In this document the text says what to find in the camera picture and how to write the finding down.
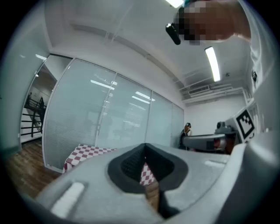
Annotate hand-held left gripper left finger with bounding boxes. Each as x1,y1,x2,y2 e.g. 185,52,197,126
36,143,165,224

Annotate white ceiling pipes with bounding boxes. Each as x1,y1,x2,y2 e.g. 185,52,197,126
179,86,245,104

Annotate black head-worn camera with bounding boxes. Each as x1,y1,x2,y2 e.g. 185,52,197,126
165,23,182,46

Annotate ceiling air vent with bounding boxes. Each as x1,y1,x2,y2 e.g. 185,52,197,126
188,85,210,97

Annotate person's head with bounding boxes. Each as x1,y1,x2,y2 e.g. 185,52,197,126
174,0,252,46

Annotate person's white printed t-shirt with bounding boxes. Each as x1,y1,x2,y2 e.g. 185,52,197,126
238,0,280,140

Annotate black staircase railing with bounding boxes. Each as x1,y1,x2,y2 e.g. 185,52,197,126
21,93,48,138

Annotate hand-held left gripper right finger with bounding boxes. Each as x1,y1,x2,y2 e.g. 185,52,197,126
144,143,231,219

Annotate red white checkered tablecloth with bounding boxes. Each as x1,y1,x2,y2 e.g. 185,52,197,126
63,143,156,186

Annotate long ceiling light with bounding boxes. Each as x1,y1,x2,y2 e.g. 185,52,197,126
165,0,185,8
204,46,221,83

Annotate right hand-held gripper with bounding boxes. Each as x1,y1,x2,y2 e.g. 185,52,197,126
183,108,258,154

